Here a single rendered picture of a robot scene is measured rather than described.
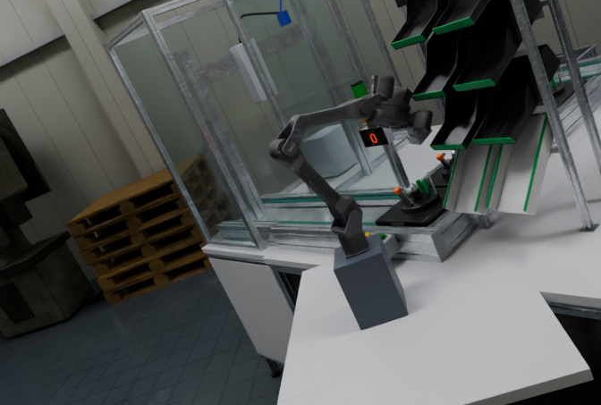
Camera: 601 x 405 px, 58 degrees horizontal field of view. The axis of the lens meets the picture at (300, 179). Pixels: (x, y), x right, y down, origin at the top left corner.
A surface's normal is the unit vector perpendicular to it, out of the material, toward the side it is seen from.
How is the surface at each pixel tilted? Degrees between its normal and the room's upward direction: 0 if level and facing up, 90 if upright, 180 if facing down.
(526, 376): 0
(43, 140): 90
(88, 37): 90
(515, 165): 45
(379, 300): 90
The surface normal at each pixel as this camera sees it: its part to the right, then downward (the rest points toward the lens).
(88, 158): -0.09, 0.30
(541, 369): -0.40, -0.88
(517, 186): -0.84, -0.29
